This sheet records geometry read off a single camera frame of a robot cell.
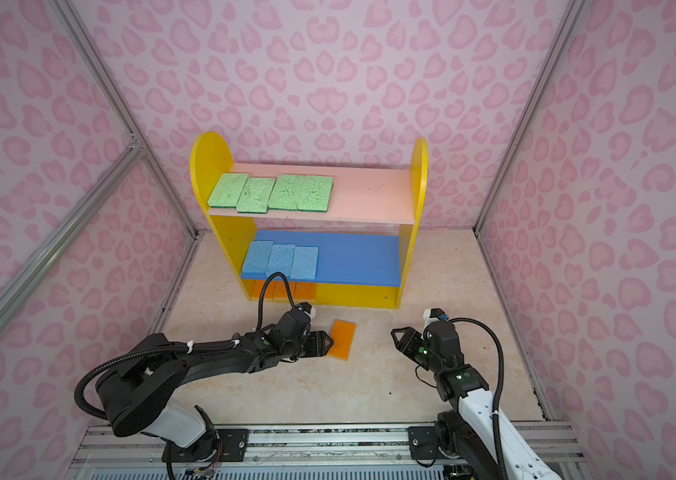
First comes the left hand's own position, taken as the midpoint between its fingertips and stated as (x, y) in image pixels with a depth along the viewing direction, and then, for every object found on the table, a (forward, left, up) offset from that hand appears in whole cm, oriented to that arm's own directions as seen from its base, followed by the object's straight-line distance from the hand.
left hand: (330, 339), depth 86 cm
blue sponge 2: (+22, +15, +10) cm, 29 cm away
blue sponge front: (+20, +7, +11) cm, 24 cm away
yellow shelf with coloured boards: (+46, -3, -5) cm, 46 cm away
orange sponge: (+20, +26, -2) cm, 32 cm away
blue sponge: (+23, +23, +10) cm, 34 cm away
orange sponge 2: (+19, +9, -2) cm, 21 cm away
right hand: (-1, -18, +6) cm, 19 cm away
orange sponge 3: (+3, -3, -3) cm, 5 cm away
